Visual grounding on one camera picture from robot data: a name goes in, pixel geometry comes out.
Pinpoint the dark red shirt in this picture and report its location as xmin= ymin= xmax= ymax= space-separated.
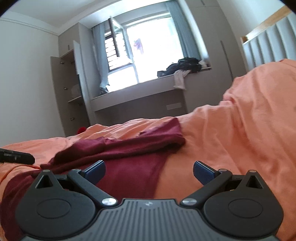
xmin=1 ymin=118 xmax=186 ymax=240

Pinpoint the dark clothes pile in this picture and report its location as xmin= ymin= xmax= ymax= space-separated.
xmin=157 ymin=57 xmax=202 ymax=78

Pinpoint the orange duvet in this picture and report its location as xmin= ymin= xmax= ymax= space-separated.
xmin=0 ymin=58 xmax=296 ymax=241

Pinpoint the red object behind bed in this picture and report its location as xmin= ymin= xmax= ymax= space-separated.
xmin=77 ymin=126 xmax=87 ymax=135

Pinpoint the open grey wardrobe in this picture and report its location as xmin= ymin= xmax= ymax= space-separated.
xmin=50 ymin=40 xmax=90 ymax=137

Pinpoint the grey window bench cabinet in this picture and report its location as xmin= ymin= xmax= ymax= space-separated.
xmin=91 ymin=67 xmax=212 ymax=126

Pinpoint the white garment hanging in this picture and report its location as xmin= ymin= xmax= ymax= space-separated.
xmin=174 ymin=70 xmax=191 ymax=90

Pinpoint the left blue-grey curtain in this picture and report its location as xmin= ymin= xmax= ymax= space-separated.
xmin=92 ymin=22 xmax=109 ymax=95

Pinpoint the blue-grey curtain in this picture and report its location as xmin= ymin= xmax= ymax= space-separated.
xmin=92 ymin=22 xmax=109 ymax=95
xmin=166 ymin=1 xmax=211 ymax=67

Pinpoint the open window sash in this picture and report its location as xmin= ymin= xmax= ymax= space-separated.
xmin=105 ymin=17 xmax=130 ymax=72

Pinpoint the grey padded headboard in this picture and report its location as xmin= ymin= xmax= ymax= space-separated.
xmin=241 ymin=6 xmax=296 ymax=71

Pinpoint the pink garment outside window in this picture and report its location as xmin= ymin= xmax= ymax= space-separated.
xmin=133 ymin=38 xmax=144 ymax=54

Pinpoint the tall grey wardrobe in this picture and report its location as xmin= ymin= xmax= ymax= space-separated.
xmin=184 ymin=1 xmax=246 ymax=112

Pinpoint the right blue-grey curtain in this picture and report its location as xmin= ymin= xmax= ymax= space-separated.
xmin=166 ymin=1 xmax=211 ymax=67

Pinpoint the white wall socket plate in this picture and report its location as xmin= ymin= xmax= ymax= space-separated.
xmin=166 ymin=102 xmax=182 ymax=110

